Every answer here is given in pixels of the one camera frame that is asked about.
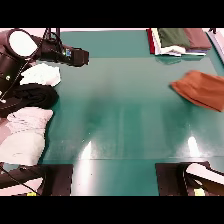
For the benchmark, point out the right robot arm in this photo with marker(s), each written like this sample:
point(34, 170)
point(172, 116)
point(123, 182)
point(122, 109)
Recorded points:
point(203, 173)

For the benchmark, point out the dark green garment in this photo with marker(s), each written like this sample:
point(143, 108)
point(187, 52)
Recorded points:
point(173, 37)

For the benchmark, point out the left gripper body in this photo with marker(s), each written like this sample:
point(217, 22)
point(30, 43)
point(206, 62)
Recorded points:
point(79, 57)

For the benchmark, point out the red garment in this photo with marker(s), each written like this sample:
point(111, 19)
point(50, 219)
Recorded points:
point(150, 41)

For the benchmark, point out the mauve garment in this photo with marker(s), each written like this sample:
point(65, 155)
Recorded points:
point(199, 38)

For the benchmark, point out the black garment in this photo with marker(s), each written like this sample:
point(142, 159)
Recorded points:
point(36, 96)

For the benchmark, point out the silver frame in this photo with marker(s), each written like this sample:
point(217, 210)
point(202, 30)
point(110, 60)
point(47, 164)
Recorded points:
point(217, 45)

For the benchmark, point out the cream garment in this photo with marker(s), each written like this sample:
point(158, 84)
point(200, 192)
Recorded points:
point(21, 148)

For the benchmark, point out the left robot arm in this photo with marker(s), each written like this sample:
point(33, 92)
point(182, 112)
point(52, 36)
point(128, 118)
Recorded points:
point(13, 66)

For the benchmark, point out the black mounting plate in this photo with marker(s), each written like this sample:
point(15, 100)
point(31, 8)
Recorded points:
point(60, 180)
point(168, 180)

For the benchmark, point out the pale blue garment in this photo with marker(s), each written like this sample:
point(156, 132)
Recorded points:
point(196, 52)

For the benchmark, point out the orange garment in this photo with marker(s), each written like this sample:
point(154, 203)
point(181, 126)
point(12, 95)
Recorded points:
point(203, 90)

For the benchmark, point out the pale pink garment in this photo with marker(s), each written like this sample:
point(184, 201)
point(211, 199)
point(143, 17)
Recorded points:
point(30, 120)

